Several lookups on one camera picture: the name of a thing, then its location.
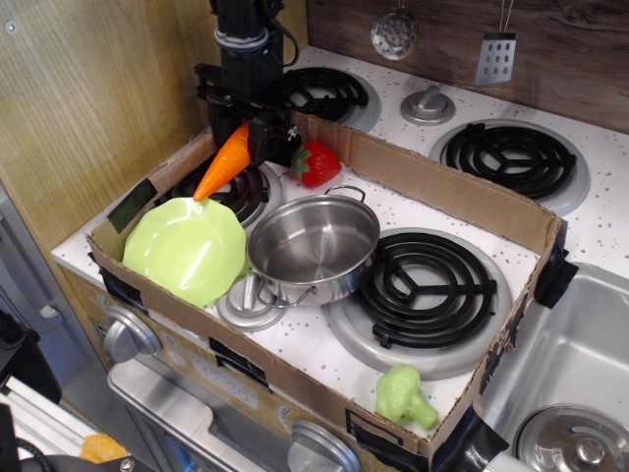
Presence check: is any black cable lower left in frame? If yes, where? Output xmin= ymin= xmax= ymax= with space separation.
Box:
xmin=14 ymin=437 xmax=50 ymax=472

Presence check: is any silver oven door handle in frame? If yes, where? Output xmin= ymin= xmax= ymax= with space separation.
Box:
xmin=108 ymin=360 xmax=289 ymax=471

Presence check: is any light green plastic plate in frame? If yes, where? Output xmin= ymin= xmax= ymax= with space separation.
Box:
xmin=122 ymin=198 xmax=247 ymax=308

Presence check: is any silver stove knob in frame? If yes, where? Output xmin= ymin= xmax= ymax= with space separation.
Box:
xmin=217 ymin=271 xmax=285 ymax=332
xmin=400 ymin=86 xmax=456 ymax=126

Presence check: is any left silver oven knob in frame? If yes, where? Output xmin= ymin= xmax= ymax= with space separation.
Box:
xmin=103 ymin=306 xmax=161 ymax=364

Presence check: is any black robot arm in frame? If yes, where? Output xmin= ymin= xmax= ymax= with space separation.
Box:
xmin=195 ymin=1 xmax=301 ymax=167

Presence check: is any silver sink basin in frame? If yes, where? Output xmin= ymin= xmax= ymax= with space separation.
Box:
xmin=480 ymin=264 xmax=628 ymax=471

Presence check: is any silver front stove knob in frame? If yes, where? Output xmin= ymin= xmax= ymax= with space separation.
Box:
xmin=217 ymin=271 xmax=285 ymax=332

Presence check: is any orange toy carrot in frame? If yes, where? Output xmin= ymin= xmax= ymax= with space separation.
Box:
xmin=193 ymin=123 xmax=252 ymax=202

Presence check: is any brown cardboard fence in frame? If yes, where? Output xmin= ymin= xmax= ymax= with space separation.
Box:
xmin=87 ymin=114 xmax=567 ymax=463

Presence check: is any hanging silver strainer ladle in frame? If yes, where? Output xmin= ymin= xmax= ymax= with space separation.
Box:
xmin=371 ymin=1 xmax=420 ymax=61

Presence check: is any back right black burner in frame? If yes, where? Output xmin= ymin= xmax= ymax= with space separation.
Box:
xmin=429 ymin=119 xmax=591 ymax=216

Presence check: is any orange object lower left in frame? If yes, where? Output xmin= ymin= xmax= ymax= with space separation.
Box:
xmin=79 ymin=434 xmax=128 ymax=464

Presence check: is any hanging silver spatula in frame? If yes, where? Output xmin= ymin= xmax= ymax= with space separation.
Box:
xmin=475 ymin=1 xmax=517 ymax=86

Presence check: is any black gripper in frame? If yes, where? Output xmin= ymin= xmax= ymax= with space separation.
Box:
xmin=195 ymin=29 xmax=299 ymax=165

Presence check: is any silver oven knob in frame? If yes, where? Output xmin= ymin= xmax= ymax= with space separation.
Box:
xmin=103 ymin=306 xmax=161 ymax=364
xmin=287 ymin=420 xmax=362 ymax=472

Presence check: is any silver sink drain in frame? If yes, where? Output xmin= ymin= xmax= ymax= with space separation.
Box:
xmin=513 ymin=404 xmax=628 ymax=472

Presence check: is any green toy broccoli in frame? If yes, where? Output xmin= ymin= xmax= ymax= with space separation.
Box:
xmin=375 ymin=364 xmax=438 ymax=430

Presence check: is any right silver oven knob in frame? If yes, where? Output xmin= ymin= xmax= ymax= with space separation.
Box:
xmin=287 ymin=420 xmax=362 ymax=472

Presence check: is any red toy strawberry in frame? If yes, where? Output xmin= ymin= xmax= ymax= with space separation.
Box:
xmin=290 ymin=141 xmax=342 ymax=189

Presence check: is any silver back stove knob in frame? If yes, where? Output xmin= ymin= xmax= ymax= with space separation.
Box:
xmin=400 ymin=86 xmax=456 ymax=126

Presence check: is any stainless steel pot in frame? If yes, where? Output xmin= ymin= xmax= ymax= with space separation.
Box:
xmin=247 ymin=185 xmax=380 ymax=309

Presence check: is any front left black burner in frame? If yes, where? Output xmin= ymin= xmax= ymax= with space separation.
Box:
xmin=158 ymin=156 xmax=284 ymax=233

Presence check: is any front right black burner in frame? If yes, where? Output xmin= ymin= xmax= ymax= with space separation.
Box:
xmin=324 ymin=228 xmax=513 ymax=382

